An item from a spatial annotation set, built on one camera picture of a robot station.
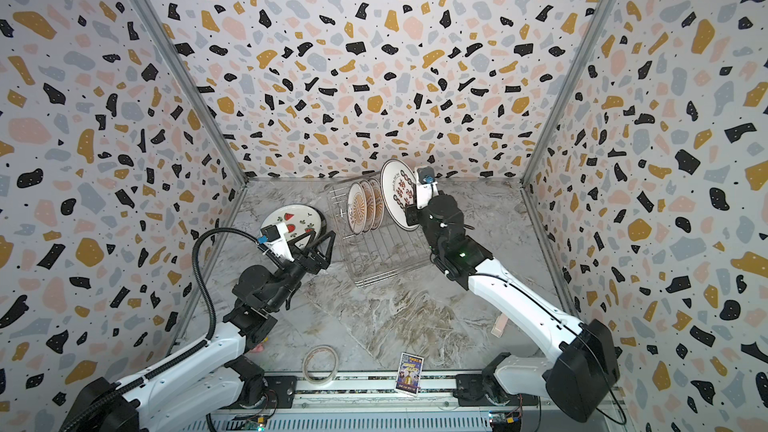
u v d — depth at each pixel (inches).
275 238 25.4
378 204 37.5
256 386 25.7
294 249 25.5
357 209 40.0
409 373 30.0
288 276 25.6
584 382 15.3
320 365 30.8
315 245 25.7
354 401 28.8
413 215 26.1
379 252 39.3
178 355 19.2
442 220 20.7
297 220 42.2
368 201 38.5
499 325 32.8
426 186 24.1
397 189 32.0
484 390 26.4
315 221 40.9
